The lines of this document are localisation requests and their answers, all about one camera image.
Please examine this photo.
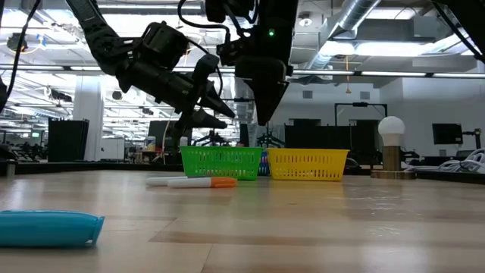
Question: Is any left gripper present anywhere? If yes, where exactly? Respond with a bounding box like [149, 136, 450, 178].
[117, 53, 236, 130]

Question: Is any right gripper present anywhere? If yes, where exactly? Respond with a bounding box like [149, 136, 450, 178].
[216, 36, 295, 127]

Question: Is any green plastic basket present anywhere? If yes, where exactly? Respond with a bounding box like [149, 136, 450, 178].
[180, 146, 264, 181]

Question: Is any black partition panel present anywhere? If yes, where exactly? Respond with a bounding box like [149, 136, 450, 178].
[283, 118, 382, 151]

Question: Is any blue plastic basket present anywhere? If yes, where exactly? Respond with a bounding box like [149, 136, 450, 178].
[258, 150, 271, 177]

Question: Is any small white marker orange cap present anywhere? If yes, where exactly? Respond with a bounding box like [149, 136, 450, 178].
[167, 177, 238, 190]

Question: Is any yellow plastic basket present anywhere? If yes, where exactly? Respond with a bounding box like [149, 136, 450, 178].
[267, 147, 350, 182]

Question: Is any small white marker purple cap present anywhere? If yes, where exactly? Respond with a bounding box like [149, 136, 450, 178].
[145, 175, 213, 187]

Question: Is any white low cabinet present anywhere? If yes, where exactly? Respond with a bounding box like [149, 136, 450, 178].
[100, 137, 126, 161]

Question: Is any white pillar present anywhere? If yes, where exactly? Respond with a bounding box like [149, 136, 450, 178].
[72, 75, 105, 162]

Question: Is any long light strip bar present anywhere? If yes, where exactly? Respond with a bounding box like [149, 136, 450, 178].
[0, 64, 485, 79]

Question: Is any bulb lamp on round base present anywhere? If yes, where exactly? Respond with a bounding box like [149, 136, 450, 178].
[370, 115, 417, 180]

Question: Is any black cabinet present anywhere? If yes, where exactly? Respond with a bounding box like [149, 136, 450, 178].
[47, 118, 91, 163]

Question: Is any small black monitor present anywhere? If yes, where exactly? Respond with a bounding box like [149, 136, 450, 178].
[432, 122, 464, 146]

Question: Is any small white marker blue cap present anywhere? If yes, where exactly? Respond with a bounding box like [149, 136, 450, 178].
[0, 210, 106, 249]

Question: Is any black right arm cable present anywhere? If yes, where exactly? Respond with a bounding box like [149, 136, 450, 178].
[177, 0, 233, 45]

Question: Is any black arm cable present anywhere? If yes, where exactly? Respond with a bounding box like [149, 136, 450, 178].
[177, 0, 233, 45]
[0, 0, 42, 113]

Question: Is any white cable bundle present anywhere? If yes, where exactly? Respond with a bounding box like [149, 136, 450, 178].
[403, 148, 485, 174]

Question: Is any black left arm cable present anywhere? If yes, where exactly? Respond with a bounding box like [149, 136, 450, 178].
[0, 0, 42, 113]

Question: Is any black ceiling camera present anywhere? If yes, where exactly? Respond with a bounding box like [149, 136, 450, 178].
[6, 33, 30, 53]

